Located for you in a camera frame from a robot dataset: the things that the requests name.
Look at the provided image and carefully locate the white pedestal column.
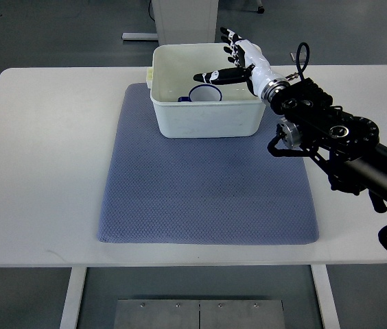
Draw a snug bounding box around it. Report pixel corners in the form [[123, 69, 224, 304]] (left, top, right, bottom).
[[152, 0, 219, 45]]

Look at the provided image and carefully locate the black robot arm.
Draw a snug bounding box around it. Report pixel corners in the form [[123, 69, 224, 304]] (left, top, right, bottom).
[[260, 78, 387, 251]]

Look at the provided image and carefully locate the grey floor socket plate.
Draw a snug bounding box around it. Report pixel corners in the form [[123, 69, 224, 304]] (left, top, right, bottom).
[[290, 51, 309, 64]]

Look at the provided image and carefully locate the blue enamel mug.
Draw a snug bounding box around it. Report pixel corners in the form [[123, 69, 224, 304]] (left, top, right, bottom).
[[178, 84, 222, 102]]

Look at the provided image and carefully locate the grey foot bar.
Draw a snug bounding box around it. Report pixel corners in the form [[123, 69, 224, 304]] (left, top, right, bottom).
[[121, 32, 159, 42]]

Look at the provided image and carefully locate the white table leg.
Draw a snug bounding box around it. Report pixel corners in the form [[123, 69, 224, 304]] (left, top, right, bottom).
[[311, 265, 340, 329], [60, 267, 87, 329]]

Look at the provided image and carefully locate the white table left leg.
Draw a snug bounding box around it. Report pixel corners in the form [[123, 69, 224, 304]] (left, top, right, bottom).
[[60, 267, 87, 329]]

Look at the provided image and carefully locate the white table right leg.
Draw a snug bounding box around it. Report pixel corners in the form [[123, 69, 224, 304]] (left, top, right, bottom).
[[311, 265, 340, 329]]

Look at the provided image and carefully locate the metal base plate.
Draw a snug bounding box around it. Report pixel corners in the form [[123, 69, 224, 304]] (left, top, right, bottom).
[[114, 300, 285, 328]]

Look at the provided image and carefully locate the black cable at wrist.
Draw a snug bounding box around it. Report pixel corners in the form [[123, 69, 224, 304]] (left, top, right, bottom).
[[285, 42, 311, 83]]

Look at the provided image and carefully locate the white plastic box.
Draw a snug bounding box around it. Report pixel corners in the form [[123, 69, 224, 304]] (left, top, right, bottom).
[[147, 43, 266, 138]]

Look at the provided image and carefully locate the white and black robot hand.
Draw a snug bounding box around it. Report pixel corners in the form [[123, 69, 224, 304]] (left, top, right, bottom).
[[193, 27, 290, 103]]

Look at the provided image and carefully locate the blue-grey textured mat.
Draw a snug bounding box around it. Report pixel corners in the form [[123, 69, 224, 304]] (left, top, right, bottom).
[[97, 84, 319, 245]]

